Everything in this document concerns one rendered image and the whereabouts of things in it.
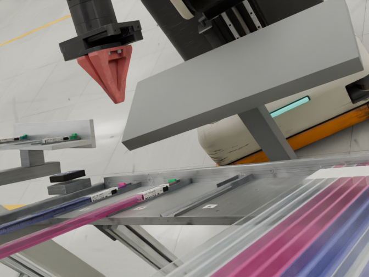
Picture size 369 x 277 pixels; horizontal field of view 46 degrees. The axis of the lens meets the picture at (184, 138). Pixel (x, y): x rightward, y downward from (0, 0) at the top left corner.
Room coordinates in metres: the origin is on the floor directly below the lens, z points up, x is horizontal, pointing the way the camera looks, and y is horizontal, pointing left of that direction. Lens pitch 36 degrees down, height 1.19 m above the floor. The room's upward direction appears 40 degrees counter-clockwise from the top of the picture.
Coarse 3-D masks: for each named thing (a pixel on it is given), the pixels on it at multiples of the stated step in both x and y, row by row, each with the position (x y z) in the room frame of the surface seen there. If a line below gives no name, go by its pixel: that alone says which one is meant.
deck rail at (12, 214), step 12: (72, 192) 0.65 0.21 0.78; (84, 192) 0.66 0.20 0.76; (36, 204) 0.61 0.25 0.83; (48, 204) 0.62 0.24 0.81; (0, 216) 0.58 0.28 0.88; (12, 216) 0.59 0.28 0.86; (24, 228) 0.58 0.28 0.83; (36, 228) 0.59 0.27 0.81; (0, 240) 0.56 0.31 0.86; (12, 240) 0.57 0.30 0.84
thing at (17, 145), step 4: (72, 136) 0.91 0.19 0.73; (76, 136) 0.91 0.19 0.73; (36, 140) 0.87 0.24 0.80; (40, 140) 0.87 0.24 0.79; (44, 140) 0.88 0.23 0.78; (4, 144) 0.85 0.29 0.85; (8, 144) 0.84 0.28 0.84; (12, 144) 0.85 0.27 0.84; (16, 144) 0.85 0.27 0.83; (20, 144) 0.85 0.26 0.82; (24, 144) 0.86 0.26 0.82; (28, 144) 0.86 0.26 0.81; (32, 144) 0.86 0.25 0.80; (36, 144) 0.87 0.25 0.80; (40, 144) 0.87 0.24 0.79; (0, 148) 0.83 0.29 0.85; (4, 148) 0.84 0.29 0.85; (8, 148) 0.84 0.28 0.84; (12, 148) 0.84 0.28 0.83
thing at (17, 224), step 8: (80, 200) 0.56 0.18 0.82; (88, 200) 0.56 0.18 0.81; (56, 208) 0.53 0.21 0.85; (64, 208) 0.54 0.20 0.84; (72, 208) 0.54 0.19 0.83; (32, 216) 0.52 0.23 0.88; (40, 216) 0.52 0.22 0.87; (48, 216) 0.52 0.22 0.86; (8, 224) 0.50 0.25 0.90; (16, 224) 0.50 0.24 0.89; (24, 224) 0.50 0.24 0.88; (0, 232) 0.49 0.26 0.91; (8, 232) 0.49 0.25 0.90
